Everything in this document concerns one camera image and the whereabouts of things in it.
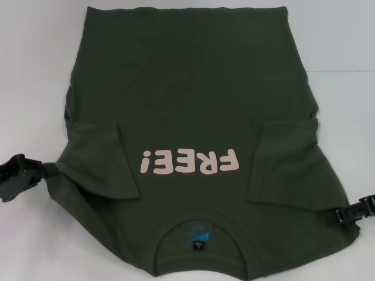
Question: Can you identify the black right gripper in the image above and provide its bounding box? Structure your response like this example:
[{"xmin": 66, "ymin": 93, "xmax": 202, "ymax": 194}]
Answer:
[{"xmin": 328, "ymin": 195, "xmax": 375, "ymax": 228}]

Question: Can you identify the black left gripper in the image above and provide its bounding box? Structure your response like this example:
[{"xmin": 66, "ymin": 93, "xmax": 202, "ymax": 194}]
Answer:
[{"xmin": 0, "ymin": 154, "xmax": 63, "ymax": 203}]

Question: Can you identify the dark green FREE! t-shirt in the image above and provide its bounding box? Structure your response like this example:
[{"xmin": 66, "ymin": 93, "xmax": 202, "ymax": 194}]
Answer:
[{"xmin": 48, "ymin": 5, "xmax": 361, "ymax": 281}]

